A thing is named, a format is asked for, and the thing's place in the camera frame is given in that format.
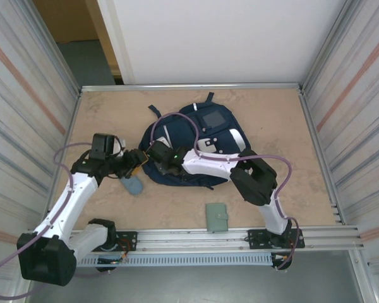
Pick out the blue-grey pencil case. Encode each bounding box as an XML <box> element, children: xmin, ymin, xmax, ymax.
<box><xmin>119</xmin><ymin>172</ymin><xmax>143</xmax><ymax>196</ymax></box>

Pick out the navy blue backpack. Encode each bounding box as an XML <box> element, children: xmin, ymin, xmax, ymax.
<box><xmin>138</xmin><ymin>92</ymin><xmax>253</xmax><ymax>191</ymax></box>

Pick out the green snap wallet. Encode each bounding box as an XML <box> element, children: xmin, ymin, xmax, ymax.
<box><xmin>205</xmin><ymin>203</ymin><xmax>229</xmax><ymax>234</ymax></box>

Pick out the grey metal lower shelf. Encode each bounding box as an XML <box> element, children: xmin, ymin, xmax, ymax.
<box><xmin>25</xmin><ymin>266</ymin><xmax>366</xmax><ymax>303</ymax></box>

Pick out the brown wooden door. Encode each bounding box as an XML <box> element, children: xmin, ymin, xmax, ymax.
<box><xmin>33</xmin><ymin>0</ymin><xmax>123</xmax><ymax>78</ymax></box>

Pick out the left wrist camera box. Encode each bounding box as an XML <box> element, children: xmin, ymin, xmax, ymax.
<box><xmin>112</xmin><ymin>135</ymin><xmax>128</xmax><ymax>158</ymax></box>

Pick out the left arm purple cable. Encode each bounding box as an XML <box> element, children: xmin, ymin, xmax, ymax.
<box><xmin>0</xmin><ymin>141</ymin><xmax>97</xmax><ymax>300</ymax></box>

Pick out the aluminium table frame rail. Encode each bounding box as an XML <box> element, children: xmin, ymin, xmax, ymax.
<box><xmin>80</xmin><ymin>82</ymin><xmax>304</xmax><ymax>95</ymax></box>

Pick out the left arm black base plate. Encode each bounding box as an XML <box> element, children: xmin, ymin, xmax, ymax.
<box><xmin>91</xmin><ymin>231</ymin><xmax>138</xmax><ymax>253</ymax></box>

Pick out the aluminium mounting rail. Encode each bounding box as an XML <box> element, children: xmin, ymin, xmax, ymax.
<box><xmin>23</xmin><ymin>224</ymin><xmax>366</xmax><ymax>255</ymax></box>

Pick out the small circuit board with wires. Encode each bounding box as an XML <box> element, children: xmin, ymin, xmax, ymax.
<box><xmin>271</xmin><ymin>252</ymin><xmax>293</xmax><ymax>264</ymax></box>
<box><xmin>97</xmin><ymin>256</ymin><xmax>129</xmax><ymax>265</ymax></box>

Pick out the grey slotted cable duct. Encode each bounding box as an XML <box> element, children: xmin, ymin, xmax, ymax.
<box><xmin>75</xmin><ymin>254</ymin><xmax>274</xmax><ymax>268</ymax></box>

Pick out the white door frame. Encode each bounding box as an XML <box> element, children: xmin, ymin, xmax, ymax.
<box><xmin>96</xmin><ymin>0</ymin><xmax>136</xmax><ymax>85</ymax></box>

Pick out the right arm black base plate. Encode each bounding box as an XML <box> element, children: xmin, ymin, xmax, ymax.
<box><xmin>246</xmin><ymin>229</ymin><xmax>305</xmax><ymax>250</ymax></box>

